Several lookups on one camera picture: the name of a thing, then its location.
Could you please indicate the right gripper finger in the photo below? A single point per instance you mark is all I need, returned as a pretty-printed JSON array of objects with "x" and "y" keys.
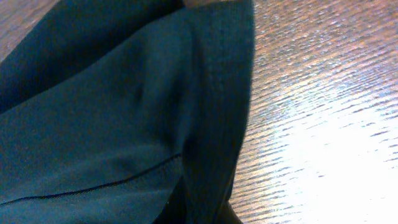
[{"x": 227, "y": 215}]

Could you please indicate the black leggings with red waistband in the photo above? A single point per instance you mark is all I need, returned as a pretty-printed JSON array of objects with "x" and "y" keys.
[{"x": 126, "y": 112}]

